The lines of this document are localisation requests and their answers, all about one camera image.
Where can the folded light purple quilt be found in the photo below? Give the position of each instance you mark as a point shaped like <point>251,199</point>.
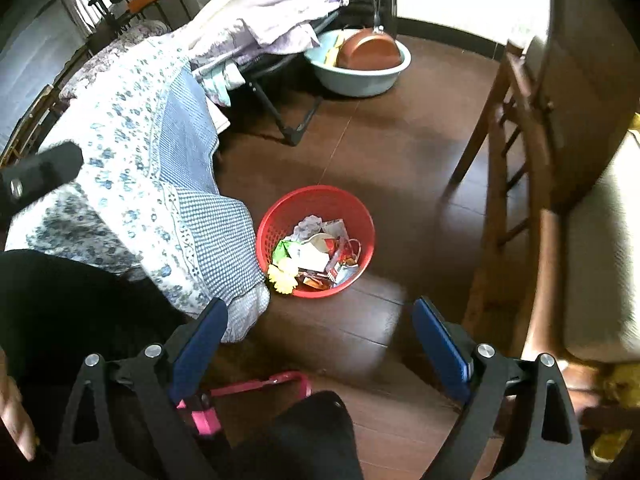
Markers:
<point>280,30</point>

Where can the striped cloth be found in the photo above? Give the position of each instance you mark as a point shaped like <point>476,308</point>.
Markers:
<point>217,85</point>

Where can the yellow artificial flower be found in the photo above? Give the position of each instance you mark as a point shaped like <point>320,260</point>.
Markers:
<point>282,275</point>

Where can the brown wooden armchair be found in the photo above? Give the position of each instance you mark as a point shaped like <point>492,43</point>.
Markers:
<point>590,60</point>

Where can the red plastic basket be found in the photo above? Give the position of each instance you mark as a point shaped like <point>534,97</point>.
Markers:
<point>320,195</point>

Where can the white seat cushion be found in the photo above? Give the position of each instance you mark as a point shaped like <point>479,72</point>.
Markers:
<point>605,260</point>

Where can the black pants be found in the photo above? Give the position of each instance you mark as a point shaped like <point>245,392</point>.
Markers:
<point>60,300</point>

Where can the rolled purple floral quilt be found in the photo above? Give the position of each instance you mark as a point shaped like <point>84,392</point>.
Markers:
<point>100,65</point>

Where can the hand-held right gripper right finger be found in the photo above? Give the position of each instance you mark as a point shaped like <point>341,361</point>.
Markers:
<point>442,355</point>

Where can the blue floral bed blanket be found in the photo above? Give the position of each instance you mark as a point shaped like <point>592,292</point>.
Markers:
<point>125,110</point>

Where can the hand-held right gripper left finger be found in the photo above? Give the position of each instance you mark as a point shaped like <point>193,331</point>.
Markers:
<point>197,355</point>

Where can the dark wooden chair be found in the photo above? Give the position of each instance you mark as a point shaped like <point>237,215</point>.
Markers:
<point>525,110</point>

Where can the light blue basin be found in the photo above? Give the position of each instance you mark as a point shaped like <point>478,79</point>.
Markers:
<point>360,85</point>

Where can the person's left hand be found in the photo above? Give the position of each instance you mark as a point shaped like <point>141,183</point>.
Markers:
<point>17,410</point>

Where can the copper pot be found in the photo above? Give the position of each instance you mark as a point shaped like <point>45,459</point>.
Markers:
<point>370,52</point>

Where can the yellow rag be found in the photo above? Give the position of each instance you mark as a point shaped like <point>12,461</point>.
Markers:
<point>334,52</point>

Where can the black folding bed frame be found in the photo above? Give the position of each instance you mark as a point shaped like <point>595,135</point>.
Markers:
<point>280,120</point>

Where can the blue checkered mattress pad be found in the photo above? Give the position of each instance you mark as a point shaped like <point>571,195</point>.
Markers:
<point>210,240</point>

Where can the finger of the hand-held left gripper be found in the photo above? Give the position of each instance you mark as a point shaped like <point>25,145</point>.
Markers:
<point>45,170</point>

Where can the pink metal stool frame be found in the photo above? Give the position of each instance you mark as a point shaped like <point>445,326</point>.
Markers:
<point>260,384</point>

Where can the small paper gift bag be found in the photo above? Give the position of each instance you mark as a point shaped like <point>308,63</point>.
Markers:
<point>347,265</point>

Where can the yellow fuzzy object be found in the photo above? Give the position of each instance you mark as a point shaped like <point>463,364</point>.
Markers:
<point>620,385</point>

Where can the crumpled white paper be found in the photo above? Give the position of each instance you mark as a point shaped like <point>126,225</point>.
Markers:
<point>307,227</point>

